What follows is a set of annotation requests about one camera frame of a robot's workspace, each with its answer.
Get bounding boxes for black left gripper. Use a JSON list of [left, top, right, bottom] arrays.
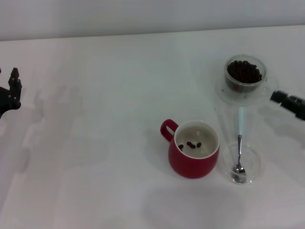
[[0, 67, 22, 120]]

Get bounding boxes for metal spoon with blue handle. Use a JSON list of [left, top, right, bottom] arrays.
[[231, 106, 247, 184]]

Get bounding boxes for clear glass cup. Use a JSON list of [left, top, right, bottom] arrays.
[[224, 54, 279, 95]]

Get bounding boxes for clear round glass dish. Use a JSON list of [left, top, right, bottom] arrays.
[[220, 141, 265, 186]]

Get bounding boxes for clear glass saucer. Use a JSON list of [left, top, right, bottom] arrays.
[[215, 78, 278, 107]]

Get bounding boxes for scooped coffee beans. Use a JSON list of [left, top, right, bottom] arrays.
[[178, 141, 203, 151]]

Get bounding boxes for red ceramic mug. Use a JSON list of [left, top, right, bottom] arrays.
[[160, 119, 220, 179]]

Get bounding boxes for coffee beans heap in glass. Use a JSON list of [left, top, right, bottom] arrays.
[[226, 60, 263, 84]]

